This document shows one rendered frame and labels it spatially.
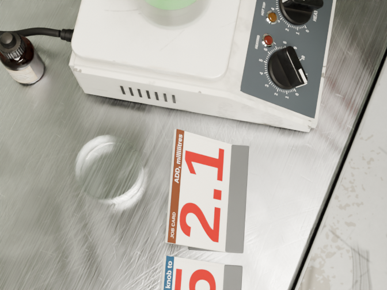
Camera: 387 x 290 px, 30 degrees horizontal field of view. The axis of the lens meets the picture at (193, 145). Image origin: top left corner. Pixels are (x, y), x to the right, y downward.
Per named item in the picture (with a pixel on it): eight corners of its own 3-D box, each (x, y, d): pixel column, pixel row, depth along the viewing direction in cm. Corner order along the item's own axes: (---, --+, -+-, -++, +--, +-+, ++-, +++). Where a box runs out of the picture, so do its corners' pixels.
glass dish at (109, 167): (122, 217, 60) (118, 213, 57) (66, 184, 60) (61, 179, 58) (156, 161, 61) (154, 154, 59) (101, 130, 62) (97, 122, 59)
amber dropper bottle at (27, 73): (20, 48, 64) (-3, 14, 57) (50, 60, 63) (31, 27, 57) (4, 77, 63) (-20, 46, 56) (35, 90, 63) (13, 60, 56)
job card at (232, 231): (249, 147, 61) (251, 133, 57) (243, 254, 59) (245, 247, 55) (176, 142, 61) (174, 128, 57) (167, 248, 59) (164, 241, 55)
